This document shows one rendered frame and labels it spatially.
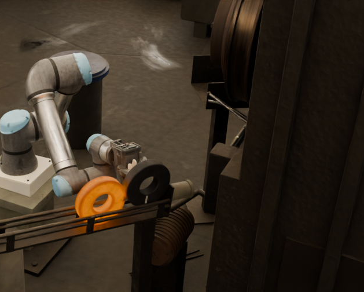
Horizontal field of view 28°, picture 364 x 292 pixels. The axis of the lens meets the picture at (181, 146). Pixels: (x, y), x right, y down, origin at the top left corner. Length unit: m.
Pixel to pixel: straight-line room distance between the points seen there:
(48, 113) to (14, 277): 0.55
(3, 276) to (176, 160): 1.54
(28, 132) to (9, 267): 0.68
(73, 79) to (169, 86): 1.94
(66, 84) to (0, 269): 0.66
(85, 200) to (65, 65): 0.59
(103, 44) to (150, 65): 0.42
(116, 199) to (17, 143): 0.80
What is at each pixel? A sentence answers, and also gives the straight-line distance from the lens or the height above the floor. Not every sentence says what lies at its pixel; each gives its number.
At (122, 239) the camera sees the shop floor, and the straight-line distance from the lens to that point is 3.19.
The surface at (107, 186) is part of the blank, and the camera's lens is 2.15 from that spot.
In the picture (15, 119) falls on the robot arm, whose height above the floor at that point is 0.58.
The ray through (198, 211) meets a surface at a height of 0.01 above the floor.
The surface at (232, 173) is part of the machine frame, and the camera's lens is 2.08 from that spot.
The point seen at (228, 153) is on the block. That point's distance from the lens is 2.31.
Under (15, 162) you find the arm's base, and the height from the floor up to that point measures 0.41.
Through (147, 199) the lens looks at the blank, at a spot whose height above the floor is 0.69.
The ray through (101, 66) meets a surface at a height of 0.43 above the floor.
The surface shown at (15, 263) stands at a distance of 2.41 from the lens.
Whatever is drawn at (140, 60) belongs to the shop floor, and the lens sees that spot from 4.74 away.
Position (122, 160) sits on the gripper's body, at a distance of 2.29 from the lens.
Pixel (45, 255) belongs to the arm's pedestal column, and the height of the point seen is 0.02.
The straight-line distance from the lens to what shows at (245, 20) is 2.17.
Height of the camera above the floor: 2.02
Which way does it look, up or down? 32 degrees down
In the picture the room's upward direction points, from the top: 5 degrees clockwise
